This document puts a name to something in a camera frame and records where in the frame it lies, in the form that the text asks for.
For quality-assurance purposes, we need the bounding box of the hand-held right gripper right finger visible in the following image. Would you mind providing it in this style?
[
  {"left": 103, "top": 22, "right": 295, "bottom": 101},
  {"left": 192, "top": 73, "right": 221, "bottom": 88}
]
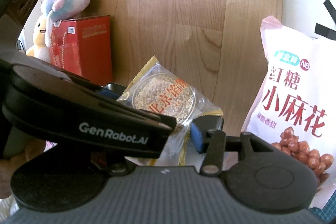
[{"left": 190, "top": 115, "right": 275, "bottom": 177}]

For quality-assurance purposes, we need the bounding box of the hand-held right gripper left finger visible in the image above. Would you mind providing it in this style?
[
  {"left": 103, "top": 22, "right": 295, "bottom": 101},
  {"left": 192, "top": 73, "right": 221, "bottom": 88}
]
[{"left": 109, "top": 162, "right": 130, "bottom": 175}]

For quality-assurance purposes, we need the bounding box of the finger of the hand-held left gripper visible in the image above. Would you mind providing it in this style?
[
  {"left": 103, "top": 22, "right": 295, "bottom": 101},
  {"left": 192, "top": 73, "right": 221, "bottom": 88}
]
[
  {"left": 98, "top": 97, "right": 177, "bottom": 132},
  {"left": 63, "top": 72, "right": 128, "bottom": 102}
]

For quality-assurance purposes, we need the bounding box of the clear sesame pastry packet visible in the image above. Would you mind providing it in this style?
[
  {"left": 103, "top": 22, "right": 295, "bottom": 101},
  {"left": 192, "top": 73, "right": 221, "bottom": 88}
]
[{"left": 117, "top": 55, "right": 223, "bottom": 132}]

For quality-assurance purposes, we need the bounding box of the red gift bag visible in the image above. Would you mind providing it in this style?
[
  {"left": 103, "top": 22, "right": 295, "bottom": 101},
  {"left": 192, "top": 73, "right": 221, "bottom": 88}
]
[{"left": 49, "top": 15, "right": 113, "bottom": 86}]

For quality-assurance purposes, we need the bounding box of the yellow plush toy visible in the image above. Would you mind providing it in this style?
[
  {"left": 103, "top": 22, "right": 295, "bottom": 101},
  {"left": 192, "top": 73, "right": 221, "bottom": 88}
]
[{"left": 26, "top": 15, "right": 53, "bottom": 62}]

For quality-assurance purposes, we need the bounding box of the pink fried twist snack bag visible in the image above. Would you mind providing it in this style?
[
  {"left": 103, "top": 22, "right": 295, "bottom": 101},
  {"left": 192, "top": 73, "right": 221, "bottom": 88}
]
[{"left": 241, "top": 15, "right": 336, "bottom": 210}]

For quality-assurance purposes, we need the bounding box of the teal patterned blanket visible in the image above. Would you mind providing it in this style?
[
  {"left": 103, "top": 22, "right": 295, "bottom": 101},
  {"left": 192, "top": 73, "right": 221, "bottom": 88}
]
[{"left": 308, "top": 202, "right": 336, "bottom": 224}]

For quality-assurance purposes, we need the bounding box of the black tape strip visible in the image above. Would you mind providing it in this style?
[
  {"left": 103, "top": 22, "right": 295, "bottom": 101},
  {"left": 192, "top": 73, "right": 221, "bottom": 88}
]
[{"left": 314, "top": 0, "right": 336, "bottom": 39}]

